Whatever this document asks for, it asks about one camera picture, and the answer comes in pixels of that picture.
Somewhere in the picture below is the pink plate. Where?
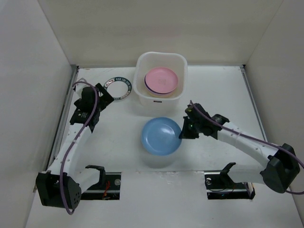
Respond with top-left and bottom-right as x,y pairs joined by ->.
144,67 -> 179,94

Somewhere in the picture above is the blue plate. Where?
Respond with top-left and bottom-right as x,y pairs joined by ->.
141,117 -> 182,156

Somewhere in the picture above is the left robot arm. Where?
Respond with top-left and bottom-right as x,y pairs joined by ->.
36,81 -> 114,215

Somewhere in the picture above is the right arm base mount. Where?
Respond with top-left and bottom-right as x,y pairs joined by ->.
204,171 -> 256,200

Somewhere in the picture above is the purple plate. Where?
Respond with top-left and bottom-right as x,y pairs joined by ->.
144,75 -> 178,94

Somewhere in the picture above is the cream plate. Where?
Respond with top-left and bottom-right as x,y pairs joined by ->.
148,92 -> 172,98

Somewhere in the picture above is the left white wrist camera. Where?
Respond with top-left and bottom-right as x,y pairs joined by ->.
73,83 -> 85,97

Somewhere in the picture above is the green-rimmed white plate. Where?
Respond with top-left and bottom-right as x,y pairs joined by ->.
104,77 -> 132,101

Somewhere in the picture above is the white plastic bin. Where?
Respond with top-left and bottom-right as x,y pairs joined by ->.
133,52 -> 188,110

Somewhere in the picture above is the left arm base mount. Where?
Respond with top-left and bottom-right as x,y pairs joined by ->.
81,172 -> 122,200

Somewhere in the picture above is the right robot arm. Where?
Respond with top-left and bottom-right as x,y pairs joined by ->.
179,103 -> 304,193

